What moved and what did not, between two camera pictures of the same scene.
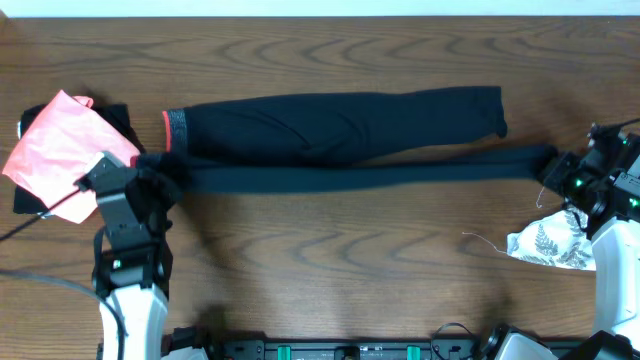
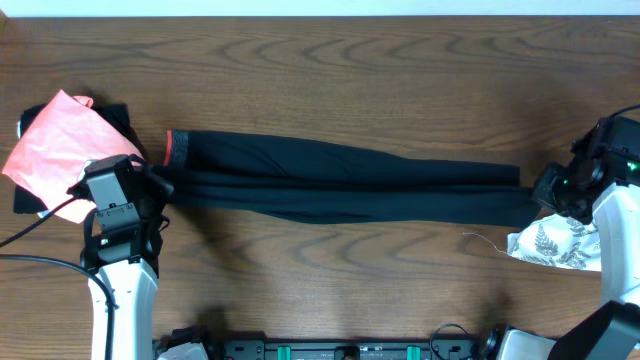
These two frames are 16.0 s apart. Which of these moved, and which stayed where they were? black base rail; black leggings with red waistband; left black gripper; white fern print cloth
Moved: black leggings with red waistband
Stayed: left black gripper; black base rail; white fern print cloth
